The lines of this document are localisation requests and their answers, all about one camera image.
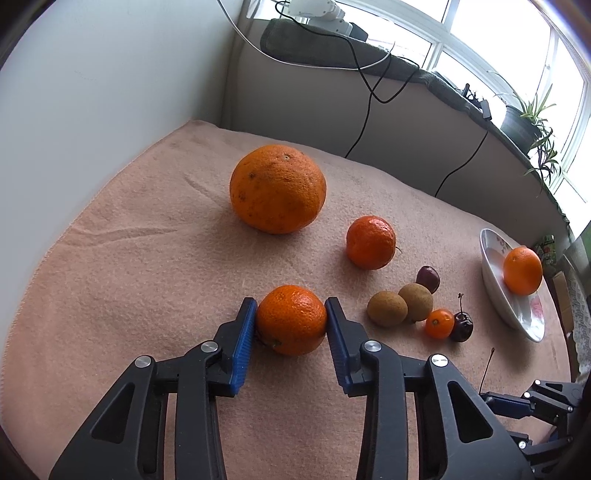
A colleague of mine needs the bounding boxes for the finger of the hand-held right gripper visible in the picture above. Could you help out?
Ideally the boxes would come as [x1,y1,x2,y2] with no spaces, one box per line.
[508,431,575,466]
[480,380,585,419]

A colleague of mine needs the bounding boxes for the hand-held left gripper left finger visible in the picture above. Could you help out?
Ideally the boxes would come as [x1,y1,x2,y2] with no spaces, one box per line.
[48,296,258,480]

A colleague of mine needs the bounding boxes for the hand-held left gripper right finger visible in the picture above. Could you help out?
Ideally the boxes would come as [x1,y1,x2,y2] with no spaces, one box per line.
[324,296,536,480]

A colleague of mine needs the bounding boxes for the tangerine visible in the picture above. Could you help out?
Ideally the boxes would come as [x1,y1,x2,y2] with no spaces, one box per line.
[346,215,398,271]
[256,285,328,357]
[503,246,543,296]

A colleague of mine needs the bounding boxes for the brown longan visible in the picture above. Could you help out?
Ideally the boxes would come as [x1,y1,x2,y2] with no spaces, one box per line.
[398,283,434,324]
[367,291,408,328]

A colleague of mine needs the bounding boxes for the small orange kumquat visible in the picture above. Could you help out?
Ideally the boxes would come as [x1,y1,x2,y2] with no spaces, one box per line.
[425,308,455,341]

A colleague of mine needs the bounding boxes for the floral white plate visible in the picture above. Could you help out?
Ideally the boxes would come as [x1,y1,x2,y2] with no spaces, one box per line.
[480,228,546,343]

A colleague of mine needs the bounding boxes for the large orange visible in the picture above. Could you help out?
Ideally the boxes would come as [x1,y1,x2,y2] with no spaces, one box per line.
[229,144,327,234]

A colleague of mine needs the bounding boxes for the cardboard box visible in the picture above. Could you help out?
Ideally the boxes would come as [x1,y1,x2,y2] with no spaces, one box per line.
[551,270,575,344]

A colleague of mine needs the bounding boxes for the white lace cloth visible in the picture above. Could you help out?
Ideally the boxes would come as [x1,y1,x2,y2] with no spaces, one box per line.
[561,237,591,370]

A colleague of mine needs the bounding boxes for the peach blanket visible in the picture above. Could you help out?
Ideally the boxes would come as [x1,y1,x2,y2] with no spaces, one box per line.
[0,119,578,480]

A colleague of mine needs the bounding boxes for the colourful package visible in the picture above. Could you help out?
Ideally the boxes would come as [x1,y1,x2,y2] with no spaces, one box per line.
[536,235,557,267]

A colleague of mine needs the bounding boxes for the potted spider plant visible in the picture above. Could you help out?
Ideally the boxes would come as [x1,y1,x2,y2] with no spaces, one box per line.
[487,69,568,197]

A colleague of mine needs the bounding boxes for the grey flat device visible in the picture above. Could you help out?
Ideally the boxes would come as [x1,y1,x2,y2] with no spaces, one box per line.
[433,70,463,89]

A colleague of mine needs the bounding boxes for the grey-green windowsill cloth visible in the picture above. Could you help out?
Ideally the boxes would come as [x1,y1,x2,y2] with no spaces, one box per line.
[260,17,575,232]

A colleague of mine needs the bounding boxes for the white power strip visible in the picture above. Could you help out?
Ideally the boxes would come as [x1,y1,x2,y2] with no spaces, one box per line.
[286,0,356,34]

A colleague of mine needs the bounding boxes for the white framed window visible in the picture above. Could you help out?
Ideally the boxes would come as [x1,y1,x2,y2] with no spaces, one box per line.
[332,0,591,217]

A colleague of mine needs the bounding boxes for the black cable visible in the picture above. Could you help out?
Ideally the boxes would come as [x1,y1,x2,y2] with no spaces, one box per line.
[434,117,491,198]
[276,0,419,160]

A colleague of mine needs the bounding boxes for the white cable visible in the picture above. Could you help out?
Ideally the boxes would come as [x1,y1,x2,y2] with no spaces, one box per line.
[216,0,394,71]

